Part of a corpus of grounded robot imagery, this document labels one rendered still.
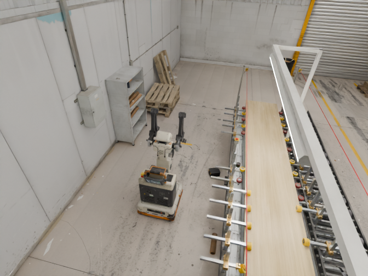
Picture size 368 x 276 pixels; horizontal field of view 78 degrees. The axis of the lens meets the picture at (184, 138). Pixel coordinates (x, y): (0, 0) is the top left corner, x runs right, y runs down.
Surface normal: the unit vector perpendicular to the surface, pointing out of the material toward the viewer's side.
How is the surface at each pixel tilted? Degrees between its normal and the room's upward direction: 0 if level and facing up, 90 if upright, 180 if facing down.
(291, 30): 90
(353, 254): 0
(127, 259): 0
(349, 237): 0
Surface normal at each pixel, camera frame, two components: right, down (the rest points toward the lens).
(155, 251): 0.04, -0.80
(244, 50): -0.22, 0.58
